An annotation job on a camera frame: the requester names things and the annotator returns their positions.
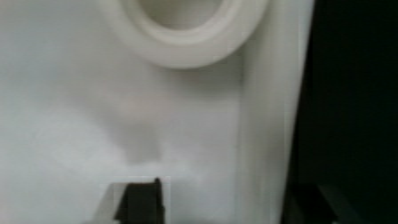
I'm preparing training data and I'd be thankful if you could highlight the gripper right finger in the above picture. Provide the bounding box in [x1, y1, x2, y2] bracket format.
[282, 183, 362, 224]

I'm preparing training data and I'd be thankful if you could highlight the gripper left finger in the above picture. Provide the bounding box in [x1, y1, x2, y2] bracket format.
[113, 179, 163, 224]

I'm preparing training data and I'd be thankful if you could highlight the white square tabletop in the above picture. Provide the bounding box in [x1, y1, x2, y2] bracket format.
[0, 0, 314, 224]

